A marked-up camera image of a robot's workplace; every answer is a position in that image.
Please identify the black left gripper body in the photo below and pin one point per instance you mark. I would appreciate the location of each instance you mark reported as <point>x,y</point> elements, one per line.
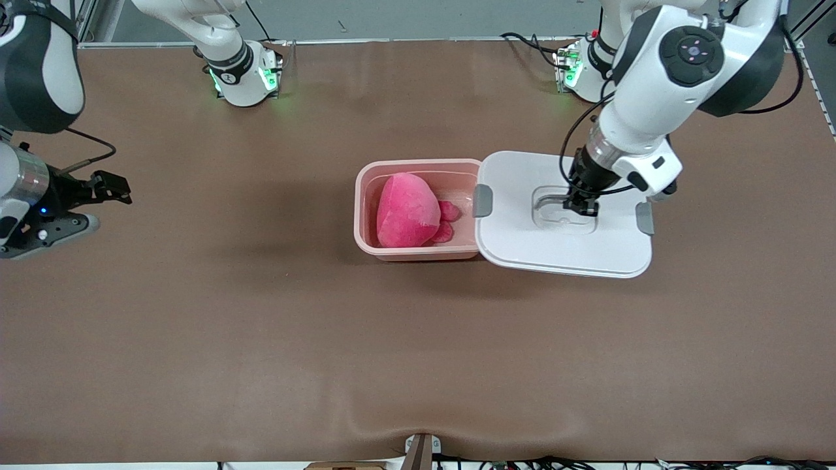
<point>587,177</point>

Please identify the pink plastic storage box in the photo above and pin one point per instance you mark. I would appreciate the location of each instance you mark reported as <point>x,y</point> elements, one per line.
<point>424,256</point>

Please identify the white box lid grey latches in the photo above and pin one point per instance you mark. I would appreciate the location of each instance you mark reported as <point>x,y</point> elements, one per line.
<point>555,254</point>

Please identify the aluminium frame profile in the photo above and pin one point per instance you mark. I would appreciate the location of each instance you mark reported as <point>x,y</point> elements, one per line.
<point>86,19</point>
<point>810,19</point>

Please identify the brown table mat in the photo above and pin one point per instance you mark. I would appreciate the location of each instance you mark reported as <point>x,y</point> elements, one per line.
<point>418,359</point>

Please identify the aluminium table edge rail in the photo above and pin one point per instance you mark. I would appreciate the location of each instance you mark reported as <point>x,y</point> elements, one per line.
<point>392,40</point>

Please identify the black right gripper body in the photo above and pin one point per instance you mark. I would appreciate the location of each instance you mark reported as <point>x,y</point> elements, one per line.
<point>65,194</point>

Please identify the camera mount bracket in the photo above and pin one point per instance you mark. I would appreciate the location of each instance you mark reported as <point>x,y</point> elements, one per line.
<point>421,454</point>

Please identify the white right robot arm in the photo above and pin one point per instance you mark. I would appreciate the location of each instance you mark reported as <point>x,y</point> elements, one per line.
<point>235,81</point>

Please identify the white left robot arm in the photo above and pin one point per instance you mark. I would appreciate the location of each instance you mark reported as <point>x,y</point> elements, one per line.
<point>653,85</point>

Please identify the pink plush toy with eyes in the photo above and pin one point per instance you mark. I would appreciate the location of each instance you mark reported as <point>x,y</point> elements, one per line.
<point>405,212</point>

